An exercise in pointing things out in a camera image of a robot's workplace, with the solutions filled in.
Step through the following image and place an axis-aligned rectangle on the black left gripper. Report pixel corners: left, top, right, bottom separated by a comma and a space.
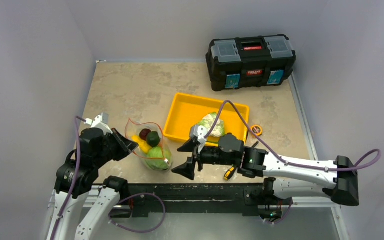
94, 126, 138, 167

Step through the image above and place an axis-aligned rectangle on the yellow banana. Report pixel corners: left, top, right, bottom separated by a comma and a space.
131, 135, 152, 154

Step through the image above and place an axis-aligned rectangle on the dark red plum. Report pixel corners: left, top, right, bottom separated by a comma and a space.
139, 128, 152, 141

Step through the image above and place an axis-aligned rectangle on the clear orange zip bag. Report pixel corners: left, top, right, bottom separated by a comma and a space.
124, 118, 173, 171

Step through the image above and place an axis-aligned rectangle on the dark green avocado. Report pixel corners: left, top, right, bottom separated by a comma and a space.
146, 131, 161, 148

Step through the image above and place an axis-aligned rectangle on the green cabbage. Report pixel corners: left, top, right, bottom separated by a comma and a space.
145, 146, 172, 171

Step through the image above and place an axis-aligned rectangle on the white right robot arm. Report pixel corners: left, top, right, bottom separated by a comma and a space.
171, 133, 360, 207

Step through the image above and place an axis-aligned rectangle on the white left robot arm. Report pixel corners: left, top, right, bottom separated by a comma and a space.
46, 127, 139, 240

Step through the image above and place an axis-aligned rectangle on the white cauliflower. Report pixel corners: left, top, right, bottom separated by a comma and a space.
197, 112, 226, 138

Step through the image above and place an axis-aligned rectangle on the yellow black screwdriver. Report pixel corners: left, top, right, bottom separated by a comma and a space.
223, 165, 237, 181

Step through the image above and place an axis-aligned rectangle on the yellow plastic tray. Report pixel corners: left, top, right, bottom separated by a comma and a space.
163, 93, 248, 143

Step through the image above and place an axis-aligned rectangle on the black plastic toolbox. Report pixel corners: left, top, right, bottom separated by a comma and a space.
205, 34, 297, 92

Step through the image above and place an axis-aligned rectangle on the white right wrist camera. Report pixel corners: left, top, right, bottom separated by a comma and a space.
189, 124, 208, 153

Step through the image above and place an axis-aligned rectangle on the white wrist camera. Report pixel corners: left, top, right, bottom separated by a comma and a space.
84, 112, 112, 134
189, 124, 208, 153

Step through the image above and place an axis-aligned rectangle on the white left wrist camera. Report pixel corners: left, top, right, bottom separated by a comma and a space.
84, 112, 112, 134

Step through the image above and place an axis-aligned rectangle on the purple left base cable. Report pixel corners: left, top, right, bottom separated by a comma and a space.
108, 193, 166, 234

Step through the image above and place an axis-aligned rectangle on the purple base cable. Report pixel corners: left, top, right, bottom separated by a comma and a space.
263, 198, 296, 225
108, 193, 166, 234

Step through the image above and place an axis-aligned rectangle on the black metal base frame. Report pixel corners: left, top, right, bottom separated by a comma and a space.
47, 180, 342, 220

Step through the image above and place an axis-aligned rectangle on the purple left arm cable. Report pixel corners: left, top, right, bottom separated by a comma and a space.
49, 116, 88, 240

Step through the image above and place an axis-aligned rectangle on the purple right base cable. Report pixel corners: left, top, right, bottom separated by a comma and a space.
263, 198, 296, 225

